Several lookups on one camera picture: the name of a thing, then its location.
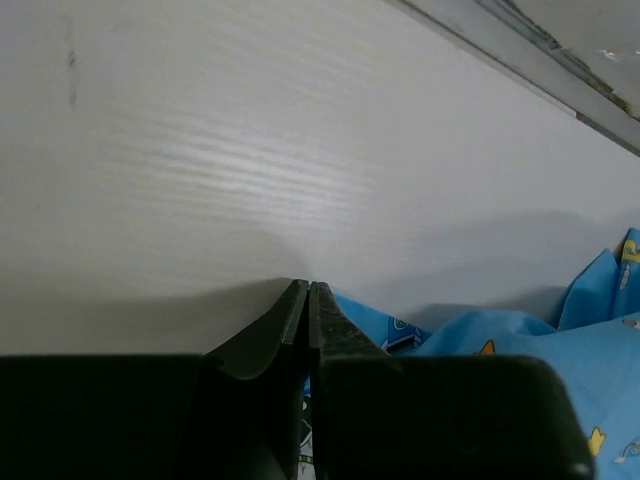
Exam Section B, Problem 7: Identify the blue space-print cloth placemat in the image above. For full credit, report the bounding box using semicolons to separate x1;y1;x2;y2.
297;225;640;480

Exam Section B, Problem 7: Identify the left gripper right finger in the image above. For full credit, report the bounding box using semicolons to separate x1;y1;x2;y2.
308;282;399;479

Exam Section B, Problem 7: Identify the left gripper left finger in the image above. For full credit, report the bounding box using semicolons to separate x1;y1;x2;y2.
207;280;308;479

